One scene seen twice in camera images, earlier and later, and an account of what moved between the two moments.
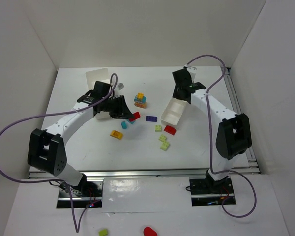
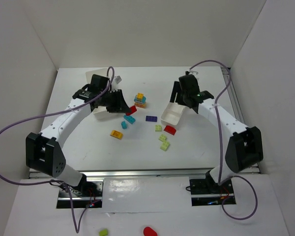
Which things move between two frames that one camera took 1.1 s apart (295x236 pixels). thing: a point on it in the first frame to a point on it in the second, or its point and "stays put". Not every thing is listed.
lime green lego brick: x=158 y=128 stays put
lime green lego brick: x=162 y=138 stays put
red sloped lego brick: x=136 y=115 to x=132 y=109
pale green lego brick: x=164 y=145 stays put
